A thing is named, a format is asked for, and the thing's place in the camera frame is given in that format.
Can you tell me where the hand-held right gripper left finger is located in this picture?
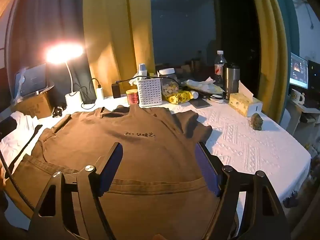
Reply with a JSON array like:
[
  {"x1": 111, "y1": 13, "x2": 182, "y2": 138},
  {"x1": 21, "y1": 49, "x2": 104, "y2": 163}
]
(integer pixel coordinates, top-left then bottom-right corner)
[{"x1": 27, "y1": 142, "x2": 123, "y2": 240}]

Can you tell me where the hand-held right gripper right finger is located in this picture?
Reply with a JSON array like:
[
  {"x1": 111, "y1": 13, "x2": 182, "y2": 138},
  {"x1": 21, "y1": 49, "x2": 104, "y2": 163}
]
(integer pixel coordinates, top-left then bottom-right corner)
[{"x1": 194, "y1": 142, "x2": 292, "y2": 240}]

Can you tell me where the brown t-shirt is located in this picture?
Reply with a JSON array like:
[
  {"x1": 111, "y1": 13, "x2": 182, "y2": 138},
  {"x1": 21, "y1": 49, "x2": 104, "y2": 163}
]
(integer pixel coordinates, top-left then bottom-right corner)
[{"x1": 5, "y1": 105, "x2": 238, "y2": 240}]

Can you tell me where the dark phone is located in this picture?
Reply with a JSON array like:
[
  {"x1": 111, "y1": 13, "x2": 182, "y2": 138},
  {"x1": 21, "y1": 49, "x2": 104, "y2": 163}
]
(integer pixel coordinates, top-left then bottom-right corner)
[{"x1": 191, "y1": 98, "x2": 210, "y2": 109}]

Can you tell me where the red can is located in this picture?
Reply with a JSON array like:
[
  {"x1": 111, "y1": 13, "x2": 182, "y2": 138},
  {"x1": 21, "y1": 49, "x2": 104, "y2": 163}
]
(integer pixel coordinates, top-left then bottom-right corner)
[{"x1": 125, "y1": 89, "x2": 140, "y2": 106}]

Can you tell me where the yellow tissue box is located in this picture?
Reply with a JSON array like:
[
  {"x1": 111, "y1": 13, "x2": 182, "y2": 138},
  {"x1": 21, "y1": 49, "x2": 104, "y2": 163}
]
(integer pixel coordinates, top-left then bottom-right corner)
[{"x1": 228, "y1": 81, "x2": 263, "y2": 118}]

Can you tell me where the yellow snack packet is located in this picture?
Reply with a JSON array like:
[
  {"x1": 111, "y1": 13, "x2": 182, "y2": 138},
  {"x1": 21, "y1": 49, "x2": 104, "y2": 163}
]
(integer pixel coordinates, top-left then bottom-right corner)
[{"x1": 163, "y1": 91, "x2": 194, "y2": 105}]

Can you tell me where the black charger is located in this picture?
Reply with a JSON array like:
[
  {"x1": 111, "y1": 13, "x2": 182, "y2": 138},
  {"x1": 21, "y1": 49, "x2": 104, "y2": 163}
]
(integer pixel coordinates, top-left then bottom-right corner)
[{"x1": 111, "y1": 81, "x2": 122, "y2": 99}]

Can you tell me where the white desk lamp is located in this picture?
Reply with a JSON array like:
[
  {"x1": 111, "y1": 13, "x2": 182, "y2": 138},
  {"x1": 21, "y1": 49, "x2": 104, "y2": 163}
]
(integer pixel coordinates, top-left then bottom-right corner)
[{"x1": 46, "y1": 43, "x2": 84, "y2": 110}]

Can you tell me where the white plastic packet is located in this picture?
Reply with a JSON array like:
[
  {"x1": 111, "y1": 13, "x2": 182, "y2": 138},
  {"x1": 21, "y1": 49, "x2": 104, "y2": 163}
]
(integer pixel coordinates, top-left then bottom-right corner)
[{"x1": 181, "y1": 77, "x2": 224, "y2": 94}]

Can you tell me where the white plastic basket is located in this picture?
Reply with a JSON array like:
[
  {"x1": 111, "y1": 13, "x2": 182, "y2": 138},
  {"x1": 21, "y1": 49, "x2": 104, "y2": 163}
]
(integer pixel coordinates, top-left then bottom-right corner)
[{"x1": 137, "y1": 78, "x2": 163, "y2": 109}]

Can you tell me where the steel tumbler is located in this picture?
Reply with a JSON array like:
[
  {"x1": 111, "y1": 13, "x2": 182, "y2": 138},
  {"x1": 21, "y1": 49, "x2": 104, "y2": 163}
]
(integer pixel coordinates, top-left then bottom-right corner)
[{"x1": 222, "y1": 63, "x2": 241, "y2": 101}]

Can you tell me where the clear jar with white lid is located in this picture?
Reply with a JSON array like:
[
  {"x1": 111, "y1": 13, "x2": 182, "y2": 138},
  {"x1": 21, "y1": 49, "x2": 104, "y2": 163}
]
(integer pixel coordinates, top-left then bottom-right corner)
[{"x1": 159, "y1": 68, "x2": 179, "y2": 98}]

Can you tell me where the cardboard box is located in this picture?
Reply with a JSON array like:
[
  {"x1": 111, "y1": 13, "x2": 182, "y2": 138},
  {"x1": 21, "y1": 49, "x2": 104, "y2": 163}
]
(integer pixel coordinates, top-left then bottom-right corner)
[{"x1": 11, "y1": 89, "x2": 54, "y2": 119}]

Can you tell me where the white cloth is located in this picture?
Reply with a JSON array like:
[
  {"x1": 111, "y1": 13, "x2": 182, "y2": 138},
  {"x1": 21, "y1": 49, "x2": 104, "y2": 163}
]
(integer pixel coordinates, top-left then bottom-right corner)
[{"x1": 0, "y1": 111, "x2": 42, "y2": 143}]

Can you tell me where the clear water bottle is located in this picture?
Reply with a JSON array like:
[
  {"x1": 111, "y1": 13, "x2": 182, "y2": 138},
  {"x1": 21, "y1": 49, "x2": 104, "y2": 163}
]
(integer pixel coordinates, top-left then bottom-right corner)
[{"x1": 214, "y1": 50, "x2": 228, "y2": 87}]

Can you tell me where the white side desk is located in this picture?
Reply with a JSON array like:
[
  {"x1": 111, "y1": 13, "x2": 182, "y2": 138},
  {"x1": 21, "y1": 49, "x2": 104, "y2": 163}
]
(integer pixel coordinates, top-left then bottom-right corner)
[{"x1": 285, "y1": 99, "x2": 320, "y2": 137}]

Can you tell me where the white mug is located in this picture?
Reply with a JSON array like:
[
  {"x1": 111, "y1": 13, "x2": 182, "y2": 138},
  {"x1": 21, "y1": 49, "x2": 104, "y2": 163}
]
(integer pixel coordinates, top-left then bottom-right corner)
[{"x1": 290, "y1": 88, "x2": 306, "y2": 105}]

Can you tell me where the tablet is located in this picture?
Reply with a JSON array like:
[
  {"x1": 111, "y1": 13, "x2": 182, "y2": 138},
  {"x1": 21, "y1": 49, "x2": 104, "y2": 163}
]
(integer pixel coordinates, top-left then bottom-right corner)
[{"x1": 14, "y1": 63, "x2": 48, "y2": 98}]

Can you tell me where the computer monitor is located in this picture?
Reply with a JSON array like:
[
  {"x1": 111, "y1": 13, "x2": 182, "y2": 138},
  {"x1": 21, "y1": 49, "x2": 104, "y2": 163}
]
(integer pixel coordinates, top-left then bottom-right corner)
[{"x1": 289, "y1": 52, "x2": 309, "y2": 89}]

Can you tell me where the yellow curtain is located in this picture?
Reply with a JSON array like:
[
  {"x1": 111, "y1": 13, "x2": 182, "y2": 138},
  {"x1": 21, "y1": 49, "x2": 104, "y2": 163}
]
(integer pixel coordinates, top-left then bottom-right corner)
[
  {"x1": 82, "y1": 0, "x2": 156, "y2": 98},
  {"x1": 247, "y1": 0, "x2": 293, "y2": 126}
]

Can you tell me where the black lamp cable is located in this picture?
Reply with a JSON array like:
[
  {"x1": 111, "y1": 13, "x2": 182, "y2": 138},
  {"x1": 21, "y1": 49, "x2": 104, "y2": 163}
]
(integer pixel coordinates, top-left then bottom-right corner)
[{"x1": 79, "y1": 86, "x2": 97, "y2": 105}]

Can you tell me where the black charger cable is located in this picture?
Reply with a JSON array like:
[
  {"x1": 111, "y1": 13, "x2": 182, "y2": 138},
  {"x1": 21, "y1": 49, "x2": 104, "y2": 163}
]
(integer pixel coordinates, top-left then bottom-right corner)
[{"x1": 116, "y1": 76, "x2": 161, "y2": 86}]

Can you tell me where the black braided cable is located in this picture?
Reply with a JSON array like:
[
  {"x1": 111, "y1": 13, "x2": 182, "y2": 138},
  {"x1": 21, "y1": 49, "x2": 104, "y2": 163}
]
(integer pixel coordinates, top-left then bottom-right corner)
[{"x1": 0, "y1": 149, "x2": 36, "y2": 211}]

